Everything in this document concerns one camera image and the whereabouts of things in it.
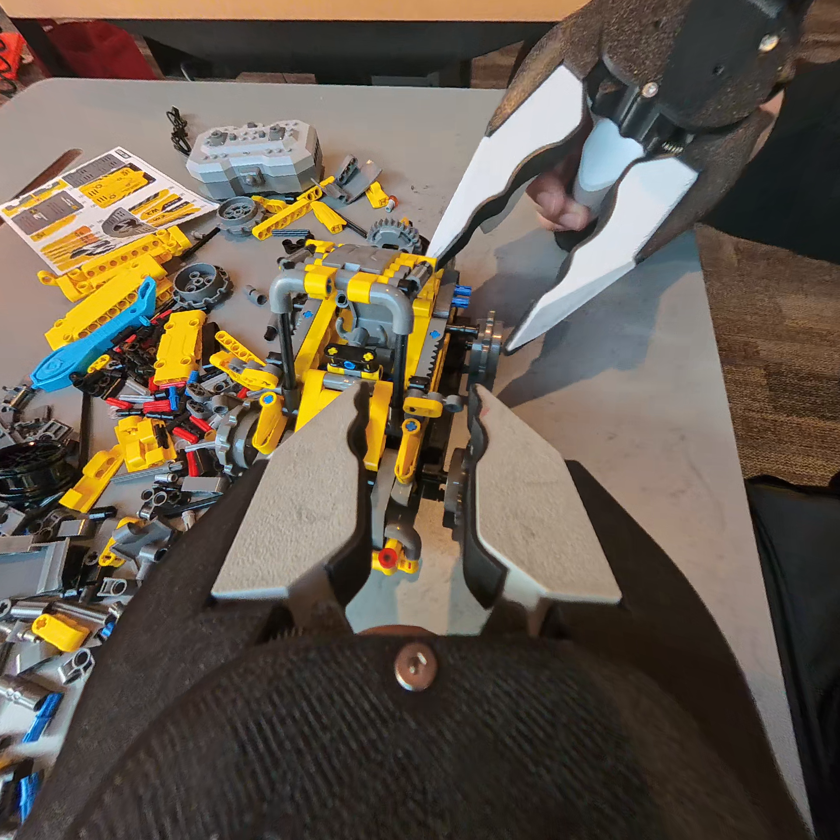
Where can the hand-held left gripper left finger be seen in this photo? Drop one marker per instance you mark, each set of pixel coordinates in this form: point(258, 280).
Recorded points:
point(295, 518)

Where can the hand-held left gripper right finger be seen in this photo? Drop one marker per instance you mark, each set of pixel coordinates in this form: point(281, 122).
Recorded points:
point(544, 525)

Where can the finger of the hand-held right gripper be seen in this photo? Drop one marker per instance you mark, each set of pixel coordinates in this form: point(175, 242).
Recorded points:
point(630, 223)
point(518, 144)

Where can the yellow toy brick vehicle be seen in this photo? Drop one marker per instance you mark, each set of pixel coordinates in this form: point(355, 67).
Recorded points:
point(341, 394)

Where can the grey toothed rack piece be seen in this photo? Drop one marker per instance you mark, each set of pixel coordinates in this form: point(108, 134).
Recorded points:
point(436, 361)

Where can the person's right forearm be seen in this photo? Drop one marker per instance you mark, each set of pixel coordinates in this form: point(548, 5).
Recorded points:
point(787, 164)

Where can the person's right hand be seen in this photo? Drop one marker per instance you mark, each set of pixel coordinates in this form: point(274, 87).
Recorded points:
point(558, 203)

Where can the dark grey gear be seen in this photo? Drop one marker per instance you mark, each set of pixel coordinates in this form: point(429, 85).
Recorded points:
point(392, 235)

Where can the pile of loose brick pieces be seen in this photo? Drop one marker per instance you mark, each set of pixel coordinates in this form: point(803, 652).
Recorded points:
point(177, 348)

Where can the dark grey toothed wheel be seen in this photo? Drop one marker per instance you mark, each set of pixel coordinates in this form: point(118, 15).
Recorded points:
point(202, 283)

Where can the tan-edged background table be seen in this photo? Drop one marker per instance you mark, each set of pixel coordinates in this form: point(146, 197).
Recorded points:
point(295, 10)

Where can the grey battery box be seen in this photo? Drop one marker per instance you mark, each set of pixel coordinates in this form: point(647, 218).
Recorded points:
point(256, 157)

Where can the blue brick separator tool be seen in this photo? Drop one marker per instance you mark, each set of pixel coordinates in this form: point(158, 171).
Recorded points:
point(85, 341)

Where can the small grey wheel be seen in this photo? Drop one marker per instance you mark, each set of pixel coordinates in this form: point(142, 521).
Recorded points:
point(237, 215)

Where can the yellow printed sticker sheet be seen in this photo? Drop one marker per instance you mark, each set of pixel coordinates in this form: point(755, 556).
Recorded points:
point(98, 210)

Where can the red bag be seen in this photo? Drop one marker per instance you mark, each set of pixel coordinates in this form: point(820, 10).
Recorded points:
point(98, 49)

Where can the orange plastic object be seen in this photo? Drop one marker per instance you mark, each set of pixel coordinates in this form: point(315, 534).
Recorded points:
point(13, 56)

